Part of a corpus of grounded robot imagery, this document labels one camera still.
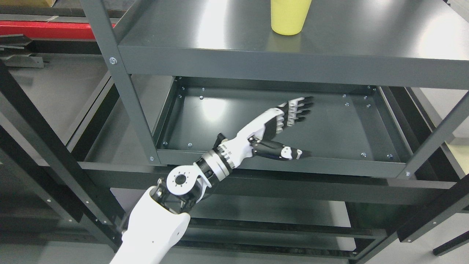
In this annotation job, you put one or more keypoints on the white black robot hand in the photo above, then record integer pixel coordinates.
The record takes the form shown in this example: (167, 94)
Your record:
(256, 138)

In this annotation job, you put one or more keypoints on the yellow plastic cup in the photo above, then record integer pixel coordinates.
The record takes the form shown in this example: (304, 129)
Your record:
(289, 16)

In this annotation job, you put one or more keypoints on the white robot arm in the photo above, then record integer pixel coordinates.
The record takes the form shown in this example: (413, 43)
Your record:
(161, 216)

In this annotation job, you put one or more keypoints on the grey metal shelf unit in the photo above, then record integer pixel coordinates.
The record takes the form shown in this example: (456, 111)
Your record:
(184, 66)

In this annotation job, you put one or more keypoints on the black metal shelf rack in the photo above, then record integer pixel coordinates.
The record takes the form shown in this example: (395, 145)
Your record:
(80, 153)

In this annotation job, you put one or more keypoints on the red metal beam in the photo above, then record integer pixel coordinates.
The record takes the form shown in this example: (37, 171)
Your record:
(48, 30)

